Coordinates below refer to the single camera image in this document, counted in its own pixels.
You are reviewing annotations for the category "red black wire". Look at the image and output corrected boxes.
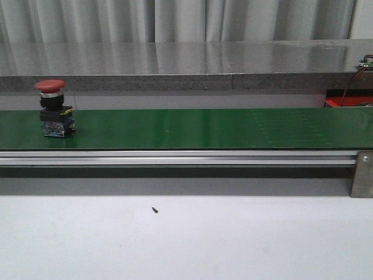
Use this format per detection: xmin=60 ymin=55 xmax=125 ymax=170
xmin=341 ymin=54 xmax=373 ymax=107

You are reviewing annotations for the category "red plastic tray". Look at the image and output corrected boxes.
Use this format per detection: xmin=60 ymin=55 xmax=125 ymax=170
xmin=325 ymin=89 xmax=372 ymax=107

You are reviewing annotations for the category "green conveyor belt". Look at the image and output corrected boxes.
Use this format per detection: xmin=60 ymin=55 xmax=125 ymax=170
xmin=1 ymin=107 xmax=372 ymax=150

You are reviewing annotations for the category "grey curtain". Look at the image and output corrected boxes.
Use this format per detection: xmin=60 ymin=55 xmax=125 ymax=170
xmin=1 ymin=1 xmax=356 ymax=43

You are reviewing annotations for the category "small green circuit board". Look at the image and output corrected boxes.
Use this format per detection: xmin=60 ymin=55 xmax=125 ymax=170
xmin=356 ymin=58 xmax=373 ymax=70

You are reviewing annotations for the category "steel conveyor support bracket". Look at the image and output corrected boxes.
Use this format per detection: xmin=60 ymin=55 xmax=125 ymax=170
xmin=350 ymin=150 xmax=373 ymax=198

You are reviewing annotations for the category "aluminium conveyor side rail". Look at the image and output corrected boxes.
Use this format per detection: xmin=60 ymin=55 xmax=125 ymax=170
xmin=1 ymin=150 xmax=358 ymax=166

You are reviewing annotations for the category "red mushroom push button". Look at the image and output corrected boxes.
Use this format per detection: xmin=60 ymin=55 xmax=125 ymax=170
xmin=35 ymin=79 xmax=75 ymax=138

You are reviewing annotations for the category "grey stone counter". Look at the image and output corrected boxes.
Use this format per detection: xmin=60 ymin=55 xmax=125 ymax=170
xmin=1 ymin=39 xmax=372 ymax=92

